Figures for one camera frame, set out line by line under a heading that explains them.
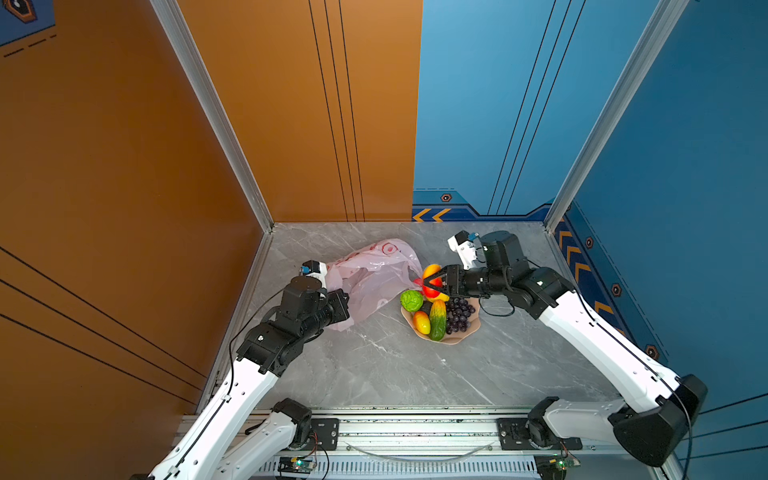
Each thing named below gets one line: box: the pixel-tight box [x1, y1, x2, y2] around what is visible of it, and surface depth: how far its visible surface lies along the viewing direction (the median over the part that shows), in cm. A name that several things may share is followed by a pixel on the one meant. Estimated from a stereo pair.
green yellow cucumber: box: [429, 299, 447, 341], surface depth 87 cm
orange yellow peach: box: [414, 311, 431, 335], surface depth 87 cm
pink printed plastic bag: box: [325, 239, 423, 332], surface depth 89 cm
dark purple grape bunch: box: [446, 296, 476, 335], surface depth 90 cm
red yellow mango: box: [422, 264, 443, 298], surface depth 69 cm
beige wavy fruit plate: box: [401, 297, 481, 345], surface depth 89 cm
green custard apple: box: [400, 290, 424, 312], surface depth 89 cm
